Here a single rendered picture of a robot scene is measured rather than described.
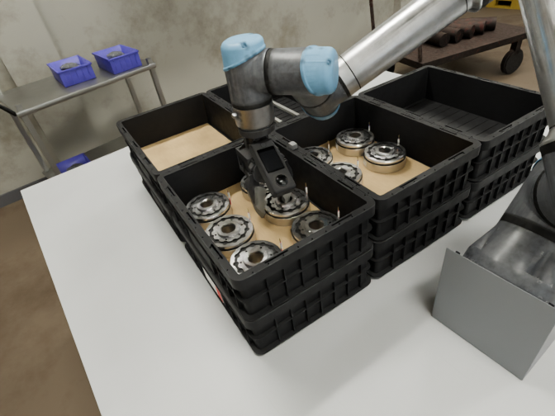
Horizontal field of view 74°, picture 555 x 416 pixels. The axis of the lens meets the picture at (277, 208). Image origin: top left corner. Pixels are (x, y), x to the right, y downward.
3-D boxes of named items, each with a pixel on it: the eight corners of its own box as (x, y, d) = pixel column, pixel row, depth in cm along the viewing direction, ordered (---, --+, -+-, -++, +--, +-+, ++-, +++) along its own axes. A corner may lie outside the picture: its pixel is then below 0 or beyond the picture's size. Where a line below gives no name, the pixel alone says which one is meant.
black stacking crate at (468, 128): (547, 142, 96) (563, 100, 88) (473, 188, 85) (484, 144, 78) (423, 101, 123) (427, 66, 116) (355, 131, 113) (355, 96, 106)
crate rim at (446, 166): (482, 153, 79) (485, 143, 77) (379, 212, 68) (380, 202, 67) (354, 101, 107) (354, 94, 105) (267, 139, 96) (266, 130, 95)
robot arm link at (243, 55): (258, 44, 57) (209, 46, 59) (268, 111, 64) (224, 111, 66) (273, 30, 62) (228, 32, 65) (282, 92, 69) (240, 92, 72)
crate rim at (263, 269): (379, 213, 68) (380, 202, 67) (238, 295, 58) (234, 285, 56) (267, 139, 96) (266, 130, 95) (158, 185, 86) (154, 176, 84)
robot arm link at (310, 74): (343, 64, 67) (286, 66, 70) (334, 35, 56) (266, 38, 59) (339, 108, 67) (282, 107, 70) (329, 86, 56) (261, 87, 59)
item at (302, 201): (317, 205, 80) (317, 202, 80) (277, 223, 77) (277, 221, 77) (293, 183, 88) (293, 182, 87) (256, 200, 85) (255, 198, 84)
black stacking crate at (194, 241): (376, 249, 74) (378, 205, 67) (249, 328, 64) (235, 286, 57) (272, 170, 102) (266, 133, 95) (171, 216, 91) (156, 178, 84)
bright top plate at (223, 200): (236, 210, 83) (235, 207, 82) (193, 227, 80) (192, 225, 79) (220, 188, 90) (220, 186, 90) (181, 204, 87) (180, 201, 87)
